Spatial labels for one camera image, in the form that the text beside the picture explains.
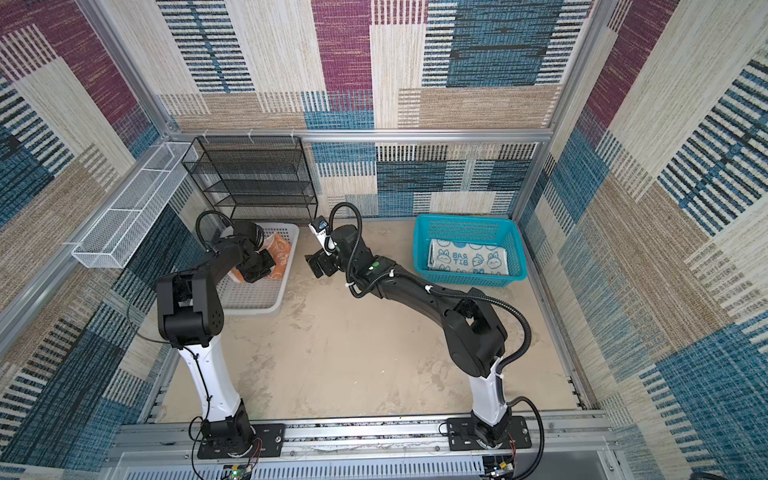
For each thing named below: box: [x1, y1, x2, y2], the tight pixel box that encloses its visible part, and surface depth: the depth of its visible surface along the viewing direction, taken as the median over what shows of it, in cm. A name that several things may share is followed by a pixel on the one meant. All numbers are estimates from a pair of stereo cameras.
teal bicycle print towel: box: [427, 238, 509, 275], surface depth 107 cm
